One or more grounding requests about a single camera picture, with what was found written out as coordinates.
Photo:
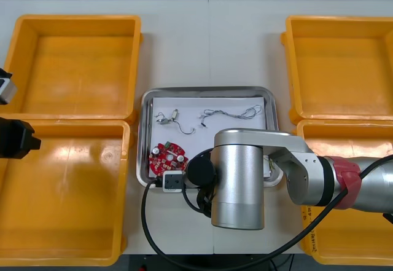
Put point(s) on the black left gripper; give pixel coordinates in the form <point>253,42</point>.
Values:
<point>15,139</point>

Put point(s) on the small metal solenoid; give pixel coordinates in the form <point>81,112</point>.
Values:
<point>165,121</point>
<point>175,114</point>

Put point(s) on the silver-black right robot arm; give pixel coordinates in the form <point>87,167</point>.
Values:
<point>239,175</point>

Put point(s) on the steel tray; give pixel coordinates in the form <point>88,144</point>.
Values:
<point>144,148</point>

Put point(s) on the round red circuit board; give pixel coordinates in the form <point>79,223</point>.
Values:
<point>165,157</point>

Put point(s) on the white paper sheet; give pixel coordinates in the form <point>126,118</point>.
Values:
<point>184,103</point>

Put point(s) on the yellow-orange plastic bin with handwriting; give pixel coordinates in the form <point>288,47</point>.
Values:
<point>353,142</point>

